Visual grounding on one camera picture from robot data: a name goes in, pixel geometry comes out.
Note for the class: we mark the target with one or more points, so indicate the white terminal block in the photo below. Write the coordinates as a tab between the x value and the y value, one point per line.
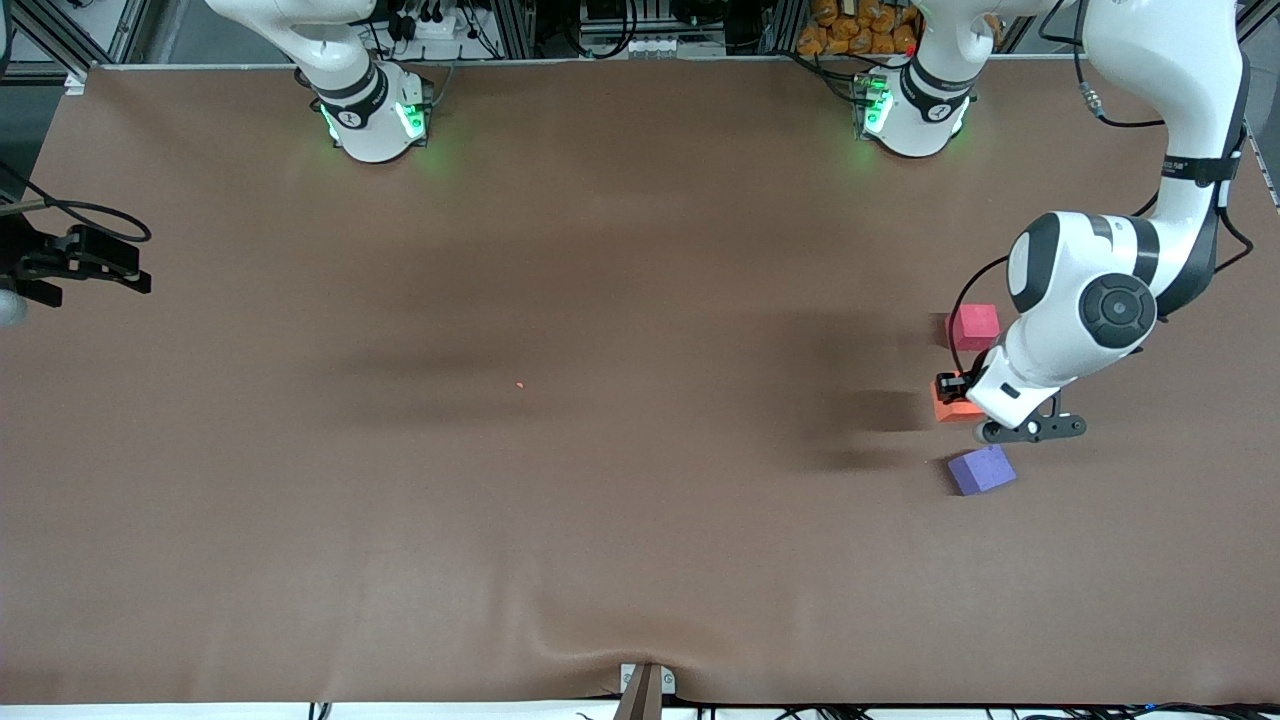
650	45

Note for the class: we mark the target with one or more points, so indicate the purple foam block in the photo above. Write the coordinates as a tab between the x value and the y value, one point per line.
982	470

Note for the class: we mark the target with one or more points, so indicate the table cover cloth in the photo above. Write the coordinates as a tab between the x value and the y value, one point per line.
640	520

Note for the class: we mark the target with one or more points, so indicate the orange foam block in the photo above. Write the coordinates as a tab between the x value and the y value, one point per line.
950	412

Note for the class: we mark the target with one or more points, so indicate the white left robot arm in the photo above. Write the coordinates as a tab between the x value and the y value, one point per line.
1150	60

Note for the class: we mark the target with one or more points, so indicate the aluminium frame profile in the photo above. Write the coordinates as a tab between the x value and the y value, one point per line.
55	45
1260	15

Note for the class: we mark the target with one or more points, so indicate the bag of orange snacks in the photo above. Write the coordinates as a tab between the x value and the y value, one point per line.
860	25

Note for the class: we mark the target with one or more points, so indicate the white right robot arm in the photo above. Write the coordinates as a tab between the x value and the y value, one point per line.
370	120

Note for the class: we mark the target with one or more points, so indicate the red foam block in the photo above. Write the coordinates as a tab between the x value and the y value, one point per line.
975	325

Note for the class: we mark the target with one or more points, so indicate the grey metal clamp bracket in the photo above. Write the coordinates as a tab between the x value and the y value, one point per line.
645	690

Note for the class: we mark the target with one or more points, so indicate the white power strip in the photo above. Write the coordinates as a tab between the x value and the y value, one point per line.
430	25

